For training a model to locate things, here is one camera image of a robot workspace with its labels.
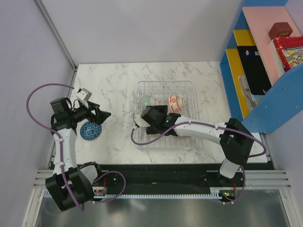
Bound dark red box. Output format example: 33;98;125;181
268;22;293;40

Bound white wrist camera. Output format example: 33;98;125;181
134;114;150;127
74;87;92;108

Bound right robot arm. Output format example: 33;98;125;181
134;105;254;186

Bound yellow black panel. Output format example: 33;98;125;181
225;29;258;66

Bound pink board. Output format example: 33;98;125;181
242;6;292;85

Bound white cable duct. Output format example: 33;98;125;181
93;187;222;201

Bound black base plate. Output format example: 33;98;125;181
93;164;244;194

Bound blue triangle patterned bowl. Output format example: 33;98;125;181
80;122;102;141

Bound purple cable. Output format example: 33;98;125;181
26;82;85;212
131;122;267;158

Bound blue shelf unit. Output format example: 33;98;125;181
220;0;303;133

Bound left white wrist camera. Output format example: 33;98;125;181
74;87;92;108

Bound orange patterned bowl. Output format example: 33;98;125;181
169;95;185;114

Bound clear wire dish rack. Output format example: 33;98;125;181
136;81;198;150

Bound leaf patterned bowl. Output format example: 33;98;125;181
177;136;190;140

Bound red game box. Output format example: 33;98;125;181
273;36;303;72

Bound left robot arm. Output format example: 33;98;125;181
45;98;111;211

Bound green glass bowl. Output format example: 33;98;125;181
141;95;159;110

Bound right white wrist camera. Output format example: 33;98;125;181
134;114;150;127

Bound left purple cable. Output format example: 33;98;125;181
26;82;85;212

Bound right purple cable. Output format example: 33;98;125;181
131;122;267;158

